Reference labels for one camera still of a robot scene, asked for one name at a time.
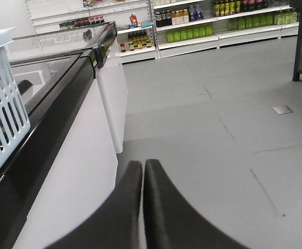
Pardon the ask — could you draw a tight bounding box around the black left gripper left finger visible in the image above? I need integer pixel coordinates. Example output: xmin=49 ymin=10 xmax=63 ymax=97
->
xmin=47 ymin=161 xmax=142 ymax=248

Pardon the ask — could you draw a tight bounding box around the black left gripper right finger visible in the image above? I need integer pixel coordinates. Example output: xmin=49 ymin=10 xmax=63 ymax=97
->
xmin=143 ymin=159 xmax=245 ymax=248

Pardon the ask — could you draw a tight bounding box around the light blue plastic basket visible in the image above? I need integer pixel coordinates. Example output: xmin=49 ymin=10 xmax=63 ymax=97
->
xmin=0 ymin=29 xmax=31 ymax=168

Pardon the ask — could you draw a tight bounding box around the steel floor outlet plate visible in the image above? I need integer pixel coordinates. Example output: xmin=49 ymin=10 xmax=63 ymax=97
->
xmin=271 ymin=105 xmax=294 ymax=115

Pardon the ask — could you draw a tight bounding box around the far white chest freezer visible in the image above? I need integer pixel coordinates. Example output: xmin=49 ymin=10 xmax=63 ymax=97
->
xmin=5 ymin=22 xmax=127 ymax=154

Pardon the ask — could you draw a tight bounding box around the white store shelving unit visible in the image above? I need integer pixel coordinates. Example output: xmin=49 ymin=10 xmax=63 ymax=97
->
xmin=25 ymin=1 xmax=299 ymax=63

